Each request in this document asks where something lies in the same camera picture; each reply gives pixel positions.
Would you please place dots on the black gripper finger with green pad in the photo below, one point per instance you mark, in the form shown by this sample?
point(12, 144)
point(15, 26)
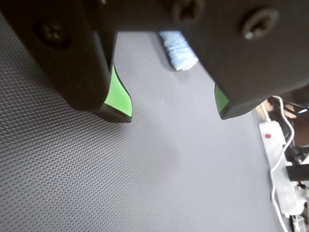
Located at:
point(253, 60)
point(72, 62)

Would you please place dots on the white power strip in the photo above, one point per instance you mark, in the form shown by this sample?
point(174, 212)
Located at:
point(281, 154)

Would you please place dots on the dark grey textured mat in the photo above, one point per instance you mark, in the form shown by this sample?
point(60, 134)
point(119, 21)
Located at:
point(120, 169)

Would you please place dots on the black plug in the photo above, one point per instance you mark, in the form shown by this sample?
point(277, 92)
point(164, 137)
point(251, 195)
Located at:
point(298, 172)

